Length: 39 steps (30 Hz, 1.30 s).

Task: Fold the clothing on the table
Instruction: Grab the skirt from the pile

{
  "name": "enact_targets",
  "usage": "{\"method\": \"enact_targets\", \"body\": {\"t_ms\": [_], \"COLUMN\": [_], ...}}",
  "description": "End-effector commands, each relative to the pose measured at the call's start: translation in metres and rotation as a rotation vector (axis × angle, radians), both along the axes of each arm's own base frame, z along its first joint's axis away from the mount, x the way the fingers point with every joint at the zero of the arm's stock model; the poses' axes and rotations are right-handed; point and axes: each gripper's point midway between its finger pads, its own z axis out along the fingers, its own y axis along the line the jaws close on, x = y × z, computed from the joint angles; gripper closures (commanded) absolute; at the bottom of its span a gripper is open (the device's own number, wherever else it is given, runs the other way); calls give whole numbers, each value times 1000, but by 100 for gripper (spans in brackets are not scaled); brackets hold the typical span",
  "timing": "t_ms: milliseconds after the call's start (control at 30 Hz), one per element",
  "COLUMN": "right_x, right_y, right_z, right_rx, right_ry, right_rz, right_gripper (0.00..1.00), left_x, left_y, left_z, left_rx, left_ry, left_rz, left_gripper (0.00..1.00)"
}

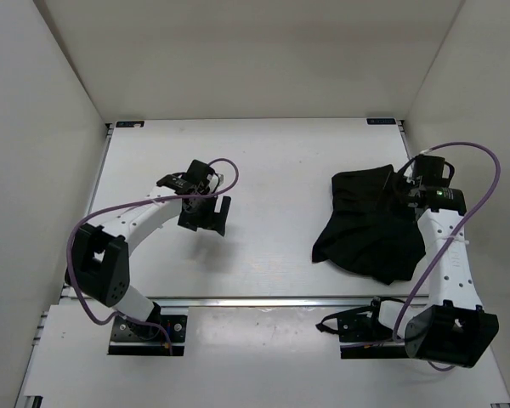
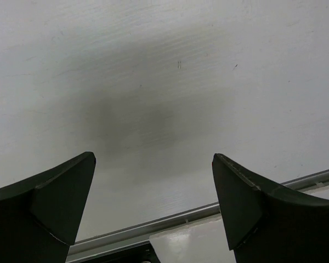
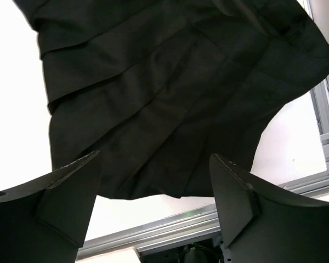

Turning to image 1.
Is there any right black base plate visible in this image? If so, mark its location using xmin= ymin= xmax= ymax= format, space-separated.
xmin=315 ymin=297 xmax=414 ymax=360

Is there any aluminium front rail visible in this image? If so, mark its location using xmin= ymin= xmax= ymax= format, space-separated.
xmin=59 ymin=296 xmax=460 ymax=310

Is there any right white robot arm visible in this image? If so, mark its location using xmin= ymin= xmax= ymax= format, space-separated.
xmin=364 ymin=155 xmax=499 ymax=368

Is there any right blue table label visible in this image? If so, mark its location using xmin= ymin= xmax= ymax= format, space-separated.
xmin=366 ymin=117 xmax=396 ymax=126

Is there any black pleated skirt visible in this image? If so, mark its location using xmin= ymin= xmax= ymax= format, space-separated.
xmin=311 ymin=164 xmax=425 ymax=286

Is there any blue table label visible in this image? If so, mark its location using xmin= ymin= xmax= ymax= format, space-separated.
xmin=366 ymin=117 xmax=396 ymax=126
xmin=115 ymin=121 xmax=145 ymax=128

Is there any left blue table label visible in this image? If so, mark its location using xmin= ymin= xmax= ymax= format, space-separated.
xmin=115 ymin=121 xmax=145 ymax=128

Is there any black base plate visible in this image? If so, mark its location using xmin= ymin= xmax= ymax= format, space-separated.
xmin=315 ymin=297 xmax=414 ymax=360
xmin=108 ymin=309 xmax=188 ymax=357

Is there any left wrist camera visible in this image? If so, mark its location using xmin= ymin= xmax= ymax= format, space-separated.
xmin=208 ymin=173 xmax=224 ymax=192

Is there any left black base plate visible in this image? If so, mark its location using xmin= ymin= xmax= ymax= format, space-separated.
xmin=108 ymin=309 xmax=188 ymax=357

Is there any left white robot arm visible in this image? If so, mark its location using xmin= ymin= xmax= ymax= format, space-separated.
xmin=65 ymin=160 xmax=232 ymax=338

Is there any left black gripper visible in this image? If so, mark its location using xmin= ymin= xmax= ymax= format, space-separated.
xmin=178 ymin=190 xmax=231 ymax=235

